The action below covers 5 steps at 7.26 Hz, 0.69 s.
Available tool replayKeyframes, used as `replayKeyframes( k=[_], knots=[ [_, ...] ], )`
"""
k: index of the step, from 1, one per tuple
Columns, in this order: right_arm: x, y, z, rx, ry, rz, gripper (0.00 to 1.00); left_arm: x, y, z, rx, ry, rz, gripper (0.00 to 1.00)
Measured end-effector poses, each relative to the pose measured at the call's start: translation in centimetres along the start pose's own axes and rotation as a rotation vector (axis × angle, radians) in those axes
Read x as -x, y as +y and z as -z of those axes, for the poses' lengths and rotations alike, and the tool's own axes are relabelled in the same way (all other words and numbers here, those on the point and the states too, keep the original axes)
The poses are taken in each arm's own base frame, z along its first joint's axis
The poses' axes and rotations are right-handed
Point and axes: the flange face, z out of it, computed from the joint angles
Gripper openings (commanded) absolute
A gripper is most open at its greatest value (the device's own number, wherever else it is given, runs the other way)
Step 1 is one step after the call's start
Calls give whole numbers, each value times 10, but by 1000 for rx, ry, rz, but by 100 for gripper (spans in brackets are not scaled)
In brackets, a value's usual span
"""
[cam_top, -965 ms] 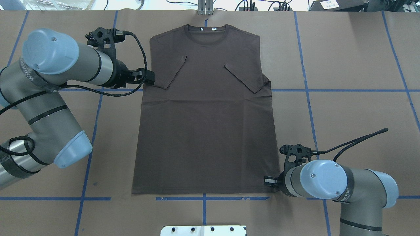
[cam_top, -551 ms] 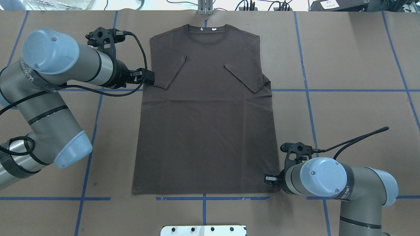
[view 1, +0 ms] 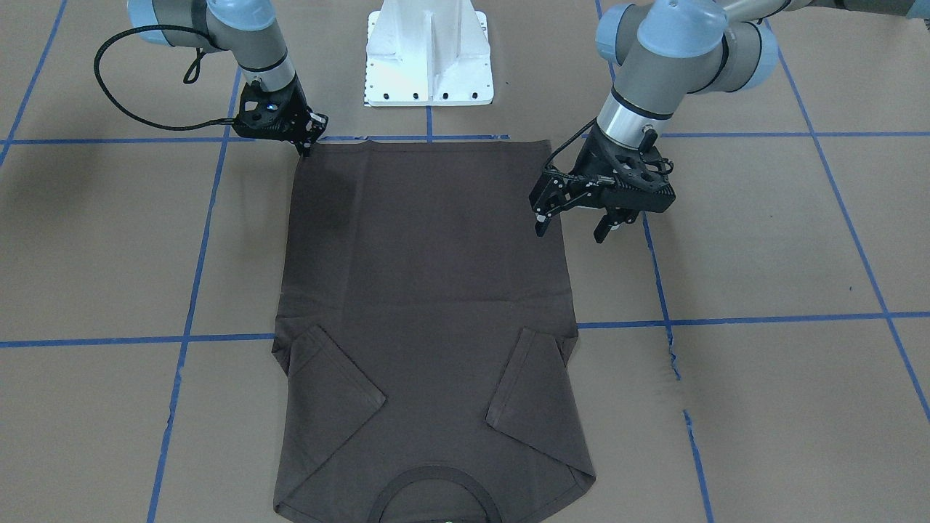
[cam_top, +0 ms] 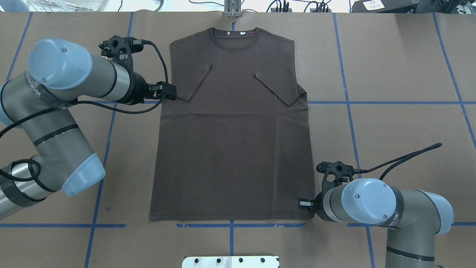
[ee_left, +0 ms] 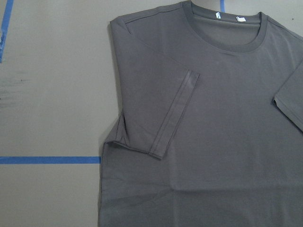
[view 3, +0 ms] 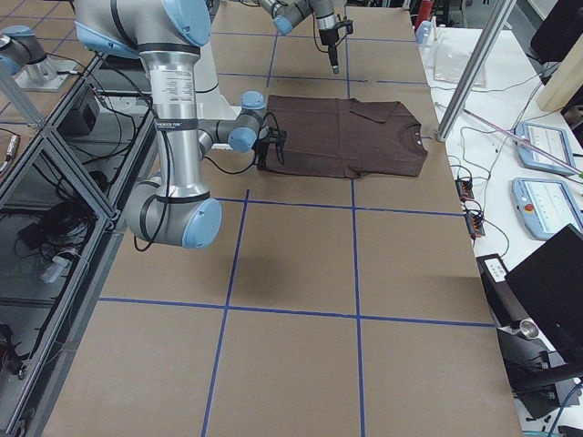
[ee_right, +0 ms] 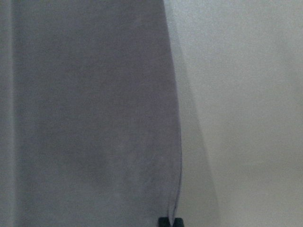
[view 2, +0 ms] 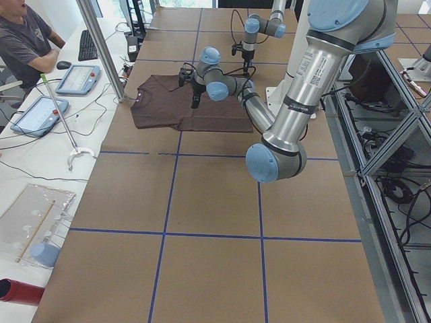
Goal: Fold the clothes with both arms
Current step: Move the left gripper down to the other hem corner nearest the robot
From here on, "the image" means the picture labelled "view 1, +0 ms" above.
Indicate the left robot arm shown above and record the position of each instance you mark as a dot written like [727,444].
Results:
[664,51]

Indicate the white camera pillar base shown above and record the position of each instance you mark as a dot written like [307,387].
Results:
[428,53]

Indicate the brown t-shirt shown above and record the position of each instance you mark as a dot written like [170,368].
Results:
[425,331]

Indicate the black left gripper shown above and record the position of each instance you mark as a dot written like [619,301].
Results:
[587,164]

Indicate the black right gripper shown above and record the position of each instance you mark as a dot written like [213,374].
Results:
[293,107]

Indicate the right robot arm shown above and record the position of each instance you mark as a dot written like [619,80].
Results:
[248,29]

